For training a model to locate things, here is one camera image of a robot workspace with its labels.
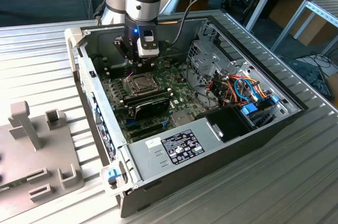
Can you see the brown cardboard box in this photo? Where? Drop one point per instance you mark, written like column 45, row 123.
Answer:
column 286, row 10

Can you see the green RAM stick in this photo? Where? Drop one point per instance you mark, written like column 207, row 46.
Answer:
column 13, row 184

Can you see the black plastic shroud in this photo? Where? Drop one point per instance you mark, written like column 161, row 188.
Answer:
column 229, row 121

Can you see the blue disk carrier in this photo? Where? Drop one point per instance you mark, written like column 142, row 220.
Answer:
column 249, row 109

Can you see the grey parts rack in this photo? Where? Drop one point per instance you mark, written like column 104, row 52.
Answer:
column 52, row 155

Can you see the blue case latch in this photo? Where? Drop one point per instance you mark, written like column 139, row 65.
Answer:
column 112, row 175

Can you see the CPU socket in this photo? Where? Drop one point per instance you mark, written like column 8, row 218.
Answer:
column 136, row 93

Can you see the green motherboard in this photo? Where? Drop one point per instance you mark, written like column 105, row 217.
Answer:
column 185, row 100

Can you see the black graphics card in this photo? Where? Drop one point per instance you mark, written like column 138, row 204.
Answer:
column 151, row 106

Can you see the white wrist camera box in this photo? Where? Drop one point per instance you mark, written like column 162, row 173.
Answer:
column 148, row 51

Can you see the silver chipset heatsink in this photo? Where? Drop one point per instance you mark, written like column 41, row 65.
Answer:
column 182, row 118

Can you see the aluminium frame shelf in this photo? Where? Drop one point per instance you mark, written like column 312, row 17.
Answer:
column 323, row 10

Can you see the silver topped CPU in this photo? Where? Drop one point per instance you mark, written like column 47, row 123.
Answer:
column 142, row 83

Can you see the small blue drive clip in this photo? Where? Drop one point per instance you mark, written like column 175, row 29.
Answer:
column 275, row 100

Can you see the silver power supply unit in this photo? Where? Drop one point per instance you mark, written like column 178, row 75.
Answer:
column 148, row 160

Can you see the brown cardboard piece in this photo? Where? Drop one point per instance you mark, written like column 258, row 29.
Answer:
column 333, row 86

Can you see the silver drive cage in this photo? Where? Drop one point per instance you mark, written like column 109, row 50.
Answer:
column 203, row 60

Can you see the open black PC case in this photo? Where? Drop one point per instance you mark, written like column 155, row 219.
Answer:
column 211, row 176

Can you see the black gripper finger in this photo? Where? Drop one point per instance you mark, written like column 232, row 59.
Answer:
column 121, row 44
column 148, row 65

